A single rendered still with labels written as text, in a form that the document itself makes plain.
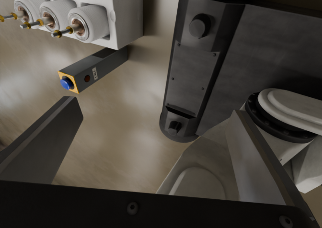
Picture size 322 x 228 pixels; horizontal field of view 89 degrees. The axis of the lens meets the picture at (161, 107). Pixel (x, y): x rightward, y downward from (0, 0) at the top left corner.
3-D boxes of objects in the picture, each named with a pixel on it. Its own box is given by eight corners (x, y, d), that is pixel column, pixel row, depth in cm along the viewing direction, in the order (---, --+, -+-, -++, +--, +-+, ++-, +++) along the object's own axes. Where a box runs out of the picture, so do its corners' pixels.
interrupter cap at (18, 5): (16, -6, 52) (13, -6, 51) (35, 14, 53) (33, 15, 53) (15, 13, 57) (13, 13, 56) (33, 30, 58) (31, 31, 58)
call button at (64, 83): (72, 78, 55) (66, 81, 54) (75, 88, 58) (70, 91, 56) (63, 75, 56) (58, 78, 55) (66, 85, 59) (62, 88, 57)
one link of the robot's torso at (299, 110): (366, 107, 34) (408, 158, 25) (301, 158, 47) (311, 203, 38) (261, 76, 39) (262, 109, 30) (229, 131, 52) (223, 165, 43)
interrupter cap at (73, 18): (64, 15, 48) (63, 15, 48) (82, 9, 45) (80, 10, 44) (77, 41, 53) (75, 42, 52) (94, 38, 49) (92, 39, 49)
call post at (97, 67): (127, 46, 75) (74, 76, 53) (128, 60, 80) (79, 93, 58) (114, 42, 77) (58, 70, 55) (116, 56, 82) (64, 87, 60)
